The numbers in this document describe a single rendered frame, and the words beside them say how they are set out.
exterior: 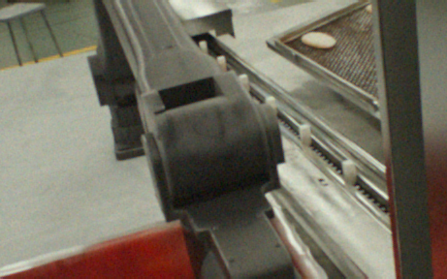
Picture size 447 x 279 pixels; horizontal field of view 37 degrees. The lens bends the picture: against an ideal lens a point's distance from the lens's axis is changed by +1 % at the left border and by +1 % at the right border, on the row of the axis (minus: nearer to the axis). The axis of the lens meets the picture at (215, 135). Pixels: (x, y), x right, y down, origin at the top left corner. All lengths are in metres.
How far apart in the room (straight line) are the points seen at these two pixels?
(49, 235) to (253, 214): 0.60
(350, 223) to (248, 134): 0.38
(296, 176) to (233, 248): 0.50
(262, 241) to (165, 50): 0.17
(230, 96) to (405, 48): 0.21
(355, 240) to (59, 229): 0.44
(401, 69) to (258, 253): 0.18
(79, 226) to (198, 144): 0.58
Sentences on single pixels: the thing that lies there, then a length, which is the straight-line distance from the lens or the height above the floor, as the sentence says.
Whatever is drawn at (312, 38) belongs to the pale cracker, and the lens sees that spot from 1.28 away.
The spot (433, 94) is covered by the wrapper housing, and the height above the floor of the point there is 1.21.
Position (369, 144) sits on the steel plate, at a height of 0.82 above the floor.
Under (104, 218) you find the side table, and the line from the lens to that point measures 0.97.
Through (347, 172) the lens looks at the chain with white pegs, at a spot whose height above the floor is 0.86.
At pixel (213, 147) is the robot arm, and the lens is 0.41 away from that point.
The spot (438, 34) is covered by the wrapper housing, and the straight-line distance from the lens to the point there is 0.19.
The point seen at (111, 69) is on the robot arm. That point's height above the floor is 0.99.
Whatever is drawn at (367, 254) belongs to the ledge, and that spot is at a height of 0.86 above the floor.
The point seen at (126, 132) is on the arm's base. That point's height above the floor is 0.86.
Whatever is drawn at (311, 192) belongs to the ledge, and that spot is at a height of 0.86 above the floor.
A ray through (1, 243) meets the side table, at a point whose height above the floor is 0.82.
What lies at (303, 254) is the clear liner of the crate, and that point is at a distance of 0.63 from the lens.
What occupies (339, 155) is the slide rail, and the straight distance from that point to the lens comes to 0.95.
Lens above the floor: 1.29
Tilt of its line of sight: 24 degrees down
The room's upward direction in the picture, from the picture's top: 11 degrees counter-clockwise
